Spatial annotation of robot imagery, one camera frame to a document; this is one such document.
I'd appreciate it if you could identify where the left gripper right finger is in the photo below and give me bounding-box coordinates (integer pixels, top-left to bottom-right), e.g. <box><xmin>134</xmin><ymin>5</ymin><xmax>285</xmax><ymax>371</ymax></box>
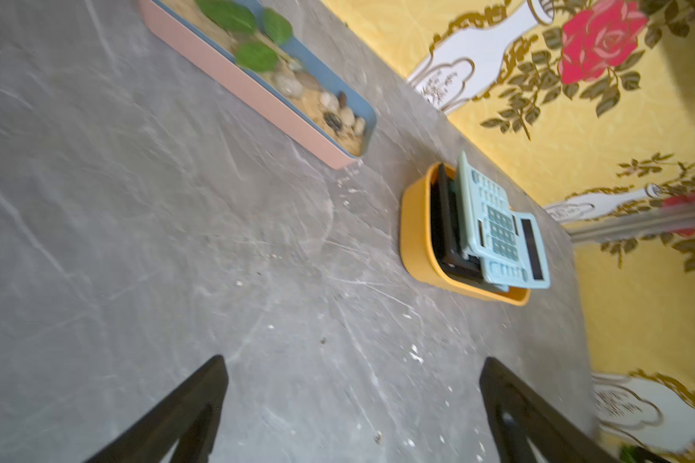
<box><xmin>480</xmin><ymin>357</ymin><xmax>615</xmax><ymax>462</ymax></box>

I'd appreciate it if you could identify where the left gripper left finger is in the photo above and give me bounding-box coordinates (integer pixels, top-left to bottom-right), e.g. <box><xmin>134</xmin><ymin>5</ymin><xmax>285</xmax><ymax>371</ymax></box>
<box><xmin>89</xmin><ymin>355</ymin><xmax>229</xmax><ymax>462</ymax></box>

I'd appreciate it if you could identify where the teal calculator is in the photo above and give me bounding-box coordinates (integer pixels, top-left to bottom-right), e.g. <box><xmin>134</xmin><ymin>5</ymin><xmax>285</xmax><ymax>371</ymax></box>
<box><xmin>454</xmin><ymin>152</ymin><xmax>551</xmax><ymax>289</ymax></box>

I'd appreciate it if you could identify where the black calculator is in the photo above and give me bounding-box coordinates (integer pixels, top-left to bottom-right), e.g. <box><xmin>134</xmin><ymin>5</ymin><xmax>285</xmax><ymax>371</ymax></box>
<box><xmin>430</xmin><ymin>164</ymin><xmax>500</xmax><ymax>292</ymax></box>

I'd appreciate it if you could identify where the yellow storage box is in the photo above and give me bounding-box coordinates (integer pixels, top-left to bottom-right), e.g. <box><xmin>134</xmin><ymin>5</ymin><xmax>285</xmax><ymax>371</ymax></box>
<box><xmin>399</xmin><ymin>162</ymin><xmax>531</xmax><ymax>307</ymax></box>

